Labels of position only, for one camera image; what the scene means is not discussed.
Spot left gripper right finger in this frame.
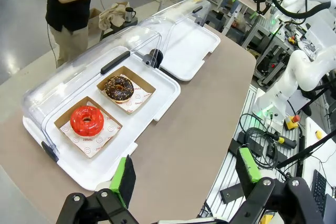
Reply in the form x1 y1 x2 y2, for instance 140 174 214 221
230 147 325 224

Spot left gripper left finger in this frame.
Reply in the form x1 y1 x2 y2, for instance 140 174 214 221
56 154 140 224

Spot red glazed donut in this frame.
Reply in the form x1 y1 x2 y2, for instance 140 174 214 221
70 105 105 137

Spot brown cardboard donut box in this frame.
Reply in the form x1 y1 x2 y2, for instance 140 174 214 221
54 95 123 159
96 66 156 115

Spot chocolate sprinkled donut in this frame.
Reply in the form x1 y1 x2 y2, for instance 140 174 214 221
103 76 135 104

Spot person in black shirt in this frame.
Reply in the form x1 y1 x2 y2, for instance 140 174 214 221
45 0 93 69

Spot black metal plate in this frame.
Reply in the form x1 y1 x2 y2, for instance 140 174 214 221
219 184 245 205

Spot yellow emergency stop box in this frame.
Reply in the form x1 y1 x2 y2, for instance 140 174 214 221
283 115 300 131

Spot black keyboard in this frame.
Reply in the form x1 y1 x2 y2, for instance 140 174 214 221
312 169 328 217

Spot white display tray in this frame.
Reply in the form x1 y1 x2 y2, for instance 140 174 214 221
136 20 221 82
22 45 182 192

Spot clear plastic dome lid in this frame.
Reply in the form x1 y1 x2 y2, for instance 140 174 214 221
22 27 163 162
136 0 212 61

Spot steel travel mug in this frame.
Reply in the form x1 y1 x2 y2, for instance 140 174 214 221
124 7 137 23

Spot crumpled brown paper bag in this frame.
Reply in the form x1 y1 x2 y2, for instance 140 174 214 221
98 2 131 31

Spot coiled black cable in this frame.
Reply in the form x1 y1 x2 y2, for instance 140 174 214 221
240 113 279 169

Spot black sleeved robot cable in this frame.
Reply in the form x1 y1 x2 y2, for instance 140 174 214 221
270 0 332 20

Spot black yellow enable switch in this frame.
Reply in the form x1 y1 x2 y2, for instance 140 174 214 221
272 134 298 149

